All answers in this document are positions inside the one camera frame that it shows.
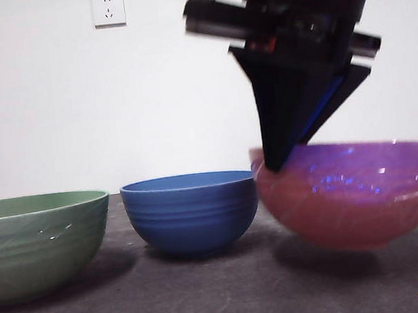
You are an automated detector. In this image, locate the red ribbed bowl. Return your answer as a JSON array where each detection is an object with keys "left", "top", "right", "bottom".
[{"left": 248, "top": 129, "right": 418, "bottom": 263}]

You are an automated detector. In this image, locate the green ribbed bowl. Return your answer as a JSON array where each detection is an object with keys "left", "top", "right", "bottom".
[{"left": 0, "top": 187, "right": 120, "bottom": 307}]

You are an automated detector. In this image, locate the blue ribbed bowl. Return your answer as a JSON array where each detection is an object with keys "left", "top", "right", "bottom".
[{"left": 118, "top": 167, "right": 264, "bottom": 268}]

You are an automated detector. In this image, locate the white wall socket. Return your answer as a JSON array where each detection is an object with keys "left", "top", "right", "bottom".
[{"left": 91, "top": 0, "right": 128, "bottom": 30}]

